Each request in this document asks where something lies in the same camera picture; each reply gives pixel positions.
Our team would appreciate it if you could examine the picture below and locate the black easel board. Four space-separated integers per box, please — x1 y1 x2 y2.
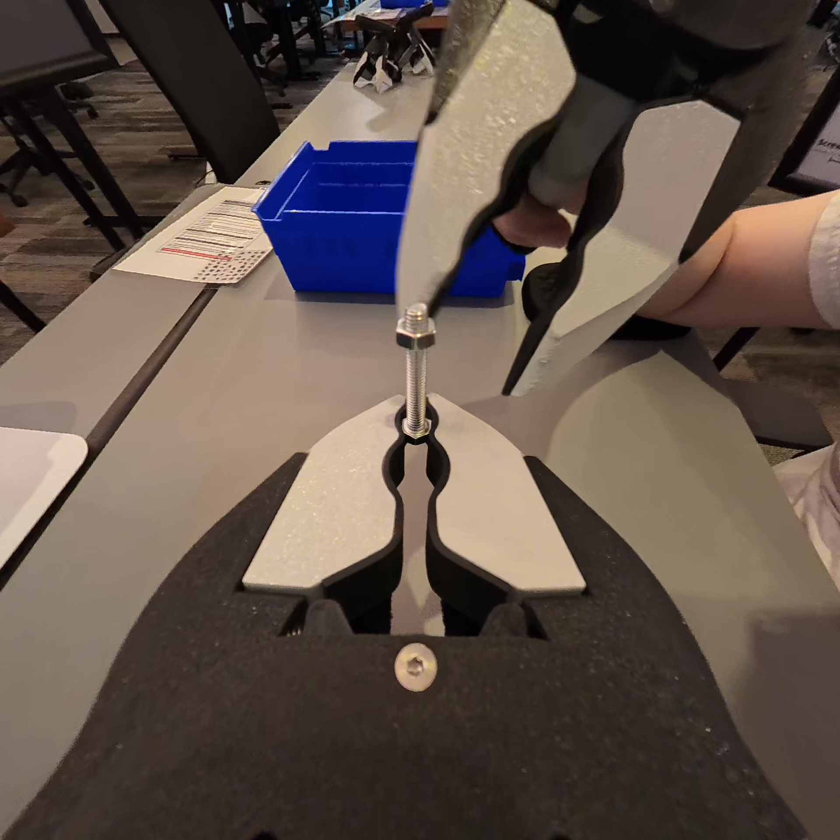
0 0 148 253

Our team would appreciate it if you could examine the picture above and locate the spare hand-held gripper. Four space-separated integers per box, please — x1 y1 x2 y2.
353 13 403 90
394 5 436 75

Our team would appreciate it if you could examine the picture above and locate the long thin silver bolt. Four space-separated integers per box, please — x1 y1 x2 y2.
400 307 434 439

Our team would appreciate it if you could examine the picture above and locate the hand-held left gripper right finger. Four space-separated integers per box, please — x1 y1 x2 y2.
425 392 588 601

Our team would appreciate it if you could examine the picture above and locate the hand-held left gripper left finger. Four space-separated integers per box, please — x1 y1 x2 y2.
241 394 408 596

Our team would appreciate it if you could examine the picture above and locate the person's right forearm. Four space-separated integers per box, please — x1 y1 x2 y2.
633 190 828 329

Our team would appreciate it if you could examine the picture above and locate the person's right hand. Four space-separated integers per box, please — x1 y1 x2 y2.
492 185 589 252

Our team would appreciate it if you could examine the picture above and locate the black wrist rest pad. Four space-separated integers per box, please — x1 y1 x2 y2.
521 261 693 342

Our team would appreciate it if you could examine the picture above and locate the blue plastic bin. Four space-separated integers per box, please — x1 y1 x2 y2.
252 140 526 293

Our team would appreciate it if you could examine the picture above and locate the white document stand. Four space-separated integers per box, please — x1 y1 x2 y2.
0 427 88 572

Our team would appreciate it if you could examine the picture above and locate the printed paper sheet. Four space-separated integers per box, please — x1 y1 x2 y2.
113 185 273 284

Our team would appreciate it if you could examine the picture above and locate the RIGHT marker sign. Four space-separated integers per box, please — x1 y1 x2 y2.
768 85 840 198

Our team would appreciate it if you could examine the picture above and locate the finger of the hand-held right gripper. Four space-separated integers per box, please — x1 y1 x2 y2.
500 97 744 398
395 0 580 317

